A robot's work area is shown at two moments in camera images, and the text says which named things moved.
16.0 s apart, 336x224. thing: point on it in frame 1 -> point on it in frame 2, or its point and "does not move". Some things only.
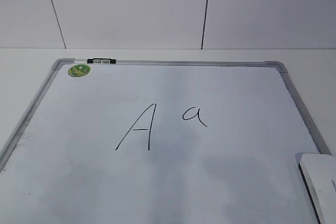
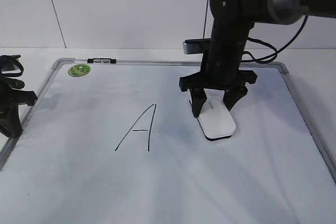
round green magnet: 79,70 does not move
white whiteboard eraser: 318,173 -> 215,119
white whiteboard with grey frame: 161,141 does not move
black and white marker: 102,61 does not move
